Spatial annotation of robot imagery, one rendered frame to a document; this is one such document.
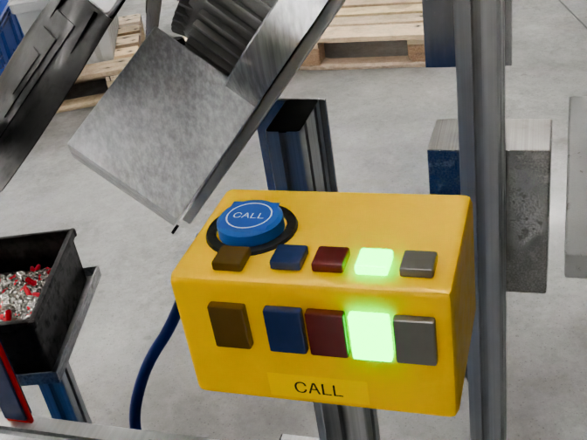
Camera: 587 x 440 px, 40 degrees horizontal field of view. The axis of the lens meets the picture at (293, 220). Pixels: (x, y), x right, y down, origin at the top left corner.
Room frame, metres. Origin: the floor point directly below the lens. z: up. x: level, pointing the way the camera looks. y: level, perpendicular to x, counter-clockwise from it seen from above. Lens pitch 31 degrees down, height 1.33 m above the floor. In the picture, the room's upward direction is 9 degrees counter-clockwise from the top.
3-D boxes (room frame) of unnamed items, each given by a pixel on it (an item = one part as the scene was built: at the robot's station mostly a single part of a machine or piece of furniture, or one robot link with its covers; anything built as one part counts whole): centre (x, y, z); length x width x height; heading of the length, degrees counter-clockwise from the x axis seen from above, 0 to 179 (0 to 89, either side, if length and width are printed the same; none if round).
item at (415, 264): (0.35, -0.06, 1.08); 0.02 x 0.02 x 0.01; 69
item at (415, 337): (0.33, -0.05, 1.04); 0.02 x 0.01 x 0.03; 69
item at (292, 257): (0.38, 0.01, 1.08); 0.02 x 0.02 x 0.01; 69
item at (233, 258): (0.38, 0.04, 1.08); 0.02 x 0.02 x 0.01; 69
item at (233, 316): (0.37, 0.04, 1.04); 0.02 x 0.01 x 0.03; 69
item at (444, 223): (0.40, -0.02, 1.02); 0.16 x 0.10 x 0.11; 69
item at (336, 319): (0.35, -0.01, 1.04); 0.02 x 0.01 x 0.03; 69
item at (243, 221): (0.42, 0.03, 1.08); 0.04 x 0.04 x 0.02
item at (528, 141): (0.93, -0.27, 0.73); 0.15 x 0.09 x 0.22; 69
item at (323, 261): (0.37, -0.02, 1.08); 0.02 x 0.02 x 0.01; 69
